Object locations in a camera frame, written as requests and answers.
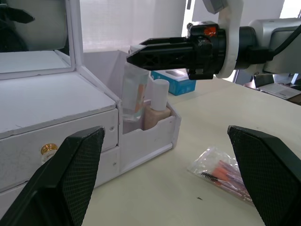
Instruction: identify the beige foundation bottle white cap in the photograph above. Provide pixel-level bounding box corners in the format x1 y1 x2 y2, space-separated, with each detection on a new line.
143 79 172 131

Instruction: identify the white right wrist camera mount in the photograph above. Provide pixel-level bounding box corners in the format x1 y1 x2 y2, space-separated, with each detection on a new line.
202 0 243 80

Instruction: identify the pink brush set in bag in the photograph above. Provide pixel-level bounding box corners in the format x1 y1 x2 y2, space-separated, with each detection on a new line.
187 145 255 207

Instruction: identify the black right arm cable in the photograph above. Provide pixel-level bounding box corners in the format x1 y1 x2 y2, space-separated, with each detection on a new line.
246 22 301 65

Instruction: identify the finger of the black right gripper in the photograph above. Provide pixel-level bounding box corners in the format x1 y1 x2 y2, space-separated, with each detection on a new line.
138 36 190 47
126 43 195 71

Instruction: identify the blue cardboard box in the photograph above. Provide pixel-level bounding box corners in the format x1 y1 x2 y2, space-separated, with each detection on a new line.
150 69 197 97

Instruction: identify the white drawer with gold knob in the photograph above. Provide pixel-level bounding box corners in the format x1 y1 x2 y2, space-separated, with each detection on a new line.
0 107 119 192

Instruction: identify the white plain drawer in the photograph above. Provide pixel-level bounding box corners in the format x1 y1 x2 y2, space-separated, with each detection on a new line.
0 148 121 212

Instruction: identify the organizer mirror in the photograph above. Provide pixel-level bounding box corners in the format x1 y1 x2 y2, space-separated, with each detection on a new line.
0 0 72 74

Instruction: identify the white makeup organizer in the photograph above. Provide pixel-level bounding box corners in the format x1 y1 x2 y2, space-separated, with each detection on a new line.
0 0 183 214

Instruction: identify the grey laptop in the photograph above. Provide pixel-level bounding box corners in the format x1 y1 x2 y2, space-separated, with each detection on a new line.
253 73 301 100

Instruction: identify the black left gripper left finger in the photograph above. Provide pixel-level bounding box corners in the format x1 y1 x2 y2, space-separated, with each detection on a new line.
0 125 105 226

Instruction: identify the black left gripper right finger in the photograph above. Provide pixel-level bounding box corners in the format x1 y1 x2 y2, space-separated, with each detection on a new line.
227 125 301 226

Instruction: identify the clear plastic bottle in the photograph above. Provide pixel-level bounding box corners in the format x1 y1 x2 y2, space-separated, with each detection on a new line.
121 44 151 122

